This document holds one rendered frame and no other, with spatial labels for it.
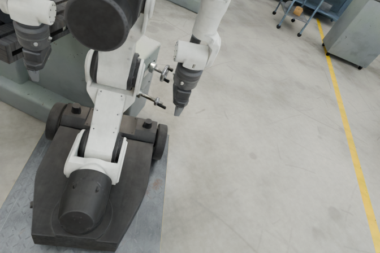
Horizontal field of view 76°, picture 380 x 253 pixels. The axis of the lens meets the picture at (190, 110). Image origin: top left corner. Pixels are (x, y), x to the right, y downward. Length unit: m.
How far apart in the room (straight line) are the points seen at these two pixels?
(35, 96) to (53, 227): 1.14
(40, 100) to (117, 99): 1.05
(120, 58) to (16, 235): 0.82
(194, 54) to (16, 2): 0.49
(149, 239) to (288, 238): 1.16
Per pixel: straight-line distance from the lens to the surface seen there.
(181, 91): 0.85
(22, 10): 0.82
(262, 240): 1.97
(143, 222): 1.27
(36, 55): 0.91
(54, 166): 1.19
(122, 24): 0.48
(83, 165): 0.99
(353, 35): 5.32
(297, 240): 2.14
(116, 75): 0.88
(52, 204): 1.11
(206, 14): 0.67
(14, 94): 2.08
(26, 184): 1.36
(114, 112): 0.98
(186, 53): 0.75
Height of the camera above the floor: 1.58
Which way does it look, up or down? 42 degrees down
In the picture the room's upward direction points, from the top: 24 degrees clockwise
